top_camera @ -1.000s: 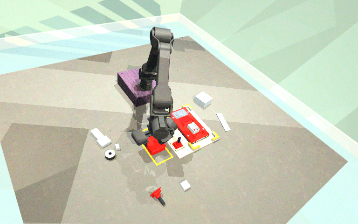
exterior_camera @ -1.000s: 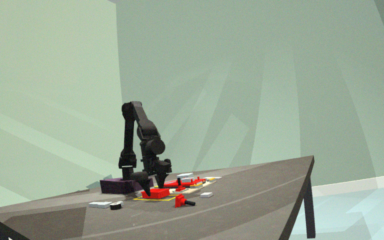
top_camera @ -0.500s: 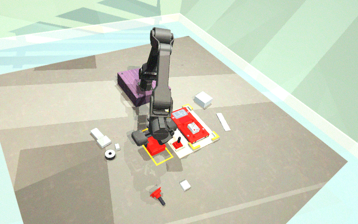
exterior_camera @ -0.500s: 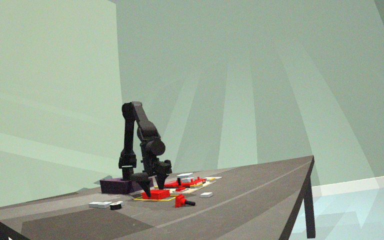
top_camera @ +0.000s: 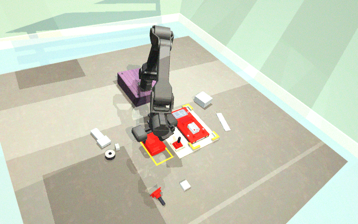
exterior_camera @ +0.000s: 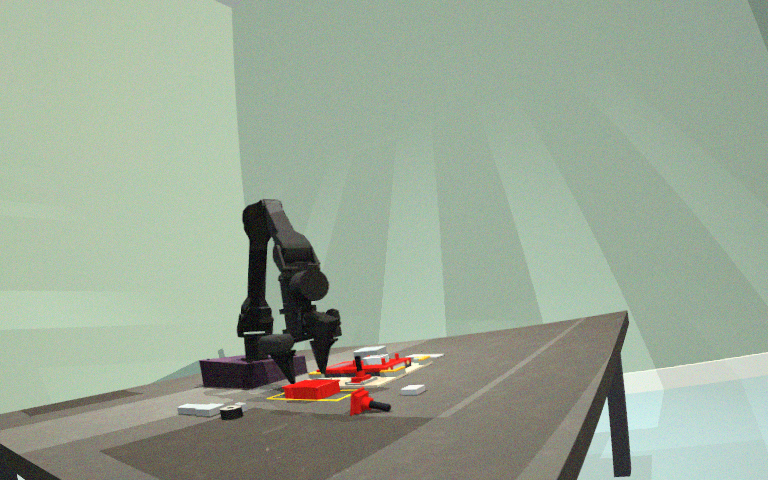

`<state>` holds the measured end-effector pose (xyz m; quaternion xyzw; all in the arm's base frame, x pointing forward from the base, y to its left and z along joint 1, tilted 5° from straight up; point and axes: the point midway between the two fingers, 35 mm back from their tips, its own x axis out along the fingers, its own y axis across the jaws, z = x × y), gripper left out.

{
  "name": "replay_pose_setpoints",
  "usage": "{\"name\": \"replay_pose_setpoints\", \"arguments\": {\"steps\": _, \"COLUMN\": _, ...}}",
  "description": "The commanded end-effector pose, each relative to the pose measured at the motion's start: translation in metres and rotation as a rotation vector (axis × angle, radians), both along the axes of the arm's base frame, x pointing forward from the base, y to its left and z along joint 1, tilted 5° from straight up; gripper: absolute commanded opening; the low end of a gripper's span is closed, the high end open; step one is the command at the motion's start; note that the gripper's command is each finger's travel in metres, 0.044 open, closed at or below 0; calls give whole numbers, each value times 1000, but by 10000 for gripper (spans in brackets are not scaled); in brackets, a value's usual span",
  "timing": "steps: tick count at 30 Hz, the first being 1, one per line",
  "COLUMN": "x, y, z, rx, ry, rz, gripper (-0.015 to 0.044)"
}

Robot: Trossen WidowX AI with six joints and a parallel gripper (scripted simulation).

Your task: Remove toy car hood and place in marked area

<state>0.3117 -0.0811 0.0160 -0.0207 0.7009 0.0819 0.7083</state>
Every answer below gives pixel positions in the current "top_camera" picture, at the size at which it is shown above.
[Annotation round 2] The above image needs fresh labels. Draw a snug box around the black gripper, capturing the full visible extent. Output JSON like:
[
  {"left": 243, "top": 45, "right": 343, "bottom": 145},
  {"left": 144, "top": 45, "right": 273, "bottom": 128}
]
[{"left": 131, "top": 113, "right": 178, "bottom": 144}]

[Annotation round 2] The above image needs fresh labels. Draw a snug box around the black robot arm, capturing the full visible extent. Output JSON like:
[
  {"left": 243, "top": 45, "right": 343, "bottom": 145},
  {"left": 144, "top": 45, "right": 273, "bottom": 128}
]
[{"left": 138, "top": 25, "right": 175, "bottom": 141}]

